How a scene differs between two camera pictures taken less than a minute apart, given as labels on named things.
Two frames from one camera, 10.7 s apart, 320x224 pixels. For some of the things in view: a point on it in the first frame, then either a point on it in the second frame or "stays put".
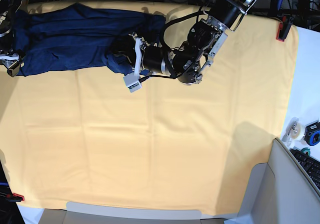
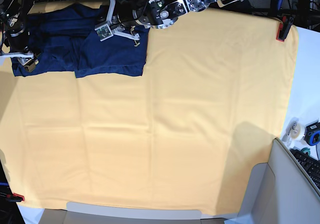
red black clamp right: x=284 y=27 stays put
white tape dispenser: x=295 y=133 stays put
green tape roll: x=307 y=150 stays put
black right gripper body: x=142 y=56 -> x=126 y=12
